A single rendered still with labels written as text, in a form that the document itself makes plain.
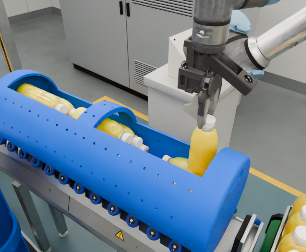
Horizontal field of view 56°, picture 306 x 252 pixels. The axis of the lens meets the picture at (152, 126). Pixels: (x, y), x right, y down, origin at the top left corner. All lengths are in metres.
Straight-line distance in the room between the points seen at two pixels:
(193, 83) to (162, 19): 2.02
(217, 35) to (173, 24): 2.00
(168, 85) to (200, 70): 0.51
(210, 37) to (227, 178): 0.31
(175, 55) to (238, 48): 0.27
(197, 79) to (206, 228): 0.33
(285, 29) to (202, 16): 0.43
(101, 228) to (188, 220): 0.42
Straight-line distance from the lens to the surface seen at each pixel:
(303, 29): 0.97
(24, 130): 1.01
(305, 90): 3.68
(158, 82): 1.19
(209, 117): 0.74
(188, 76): 0.66
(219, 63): 0.63
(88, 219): 1.07
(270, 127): 3.06
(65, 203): 1.13
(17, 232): 1.45
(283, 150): 2.82
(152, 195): 0.72
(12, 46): 1.84
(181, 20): 2.54
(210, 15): 0.60
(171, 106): 1.21
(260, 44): 1.01
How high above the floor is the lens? 1.72
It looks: 37 degrees down
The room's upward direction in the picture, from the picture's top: straight up
